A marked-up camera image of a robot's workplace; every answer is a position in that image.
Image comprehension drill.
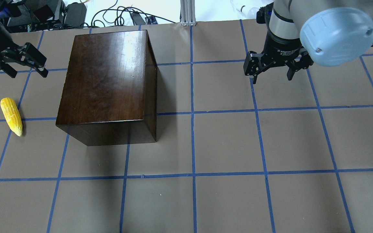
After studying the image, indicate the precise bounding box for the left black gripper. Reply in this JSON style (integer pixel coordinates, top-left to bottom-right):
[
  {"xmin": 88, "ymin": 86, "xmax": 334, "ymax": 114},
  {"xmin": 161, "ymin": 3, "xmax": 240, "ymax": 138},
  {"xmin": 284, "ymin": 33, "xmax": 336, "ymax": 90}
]
[{"xmin": 0, "ymin": 42, "xmax": 49, "ymax": 78}]

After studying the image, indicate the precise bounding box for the aluminium frame post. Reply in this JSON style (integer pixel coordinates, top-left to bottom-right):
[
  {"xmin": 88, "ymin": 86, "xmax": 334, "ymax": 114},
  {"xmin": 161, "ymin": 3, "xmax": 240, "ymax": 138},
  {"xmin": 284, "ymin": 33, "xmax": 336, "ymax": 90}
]
[{"xmin": 180, "ymin": 0, "xmax": 197, "ymax": 27}]

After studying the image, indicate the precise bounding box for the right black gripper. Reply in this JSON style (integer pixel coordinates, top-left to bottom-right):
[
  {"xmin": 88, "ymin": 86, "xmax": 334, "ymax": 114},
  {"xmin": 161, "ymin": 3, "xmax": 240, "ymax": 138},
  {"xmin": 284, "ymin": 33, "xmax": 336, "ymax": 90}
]
[{"xmin": 243, "ymin": 31, "xmax": 314, "ymax": 84}]

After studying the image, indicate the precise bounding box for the white light bulb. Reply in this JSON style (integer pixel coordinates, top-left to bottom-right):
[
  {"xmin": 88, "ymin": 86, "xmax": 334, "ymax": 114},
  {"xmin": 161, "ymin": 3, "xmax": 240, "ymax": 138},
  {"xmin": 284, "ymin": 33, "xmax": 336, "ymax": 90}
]
[{"xmin": 239, "ymin": 5, "xmax": 259, "ymax": 19}]

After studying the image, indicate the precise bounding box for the dark wooden drawer cabinet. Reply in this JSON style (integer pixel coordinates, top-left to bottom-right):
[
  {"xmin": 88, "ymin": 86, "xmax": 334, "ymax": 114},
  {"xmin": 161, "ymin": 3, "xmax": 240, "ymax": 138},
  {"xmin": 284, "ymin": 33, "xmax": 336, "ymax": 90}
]
[{"xmin": 56, "ymin": 30, "xmax": 157, "ymax": 146}]

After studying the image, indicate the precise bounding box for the black power adapter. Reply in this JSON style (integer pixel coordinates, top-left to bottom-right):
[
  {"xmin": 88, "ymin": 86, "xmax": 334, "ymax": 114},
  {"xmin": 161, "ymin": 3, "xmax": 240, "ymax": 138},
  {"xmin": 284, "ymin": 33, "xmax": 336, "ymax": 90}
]
[{"xmin": 130, "ymin": 11, "xmax": 146, "ymax": 26}]

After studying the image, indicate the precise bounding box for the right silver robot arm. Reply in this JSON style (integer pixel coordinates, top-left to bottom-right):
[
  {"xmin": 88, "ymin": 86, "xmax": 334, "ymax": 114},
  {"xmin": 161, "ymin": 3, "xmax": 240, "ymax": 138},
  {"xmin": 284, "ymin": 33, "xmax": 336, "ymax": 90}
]
[{"xmin": 243, "ymin": 0, "xmax": 373, "ymax": 83}]

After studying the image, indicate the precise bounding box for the yellow corn cob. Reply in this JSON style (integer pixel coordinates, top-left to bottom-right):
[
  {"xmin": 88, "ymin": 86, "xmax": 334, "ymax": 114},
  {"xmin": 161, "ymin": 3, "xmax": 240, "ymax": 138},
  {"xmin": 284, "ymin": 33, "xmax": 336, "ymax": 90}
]
[{"xmin": 0, "ymin": 97, "xmax": 23, "ymax": 136}]

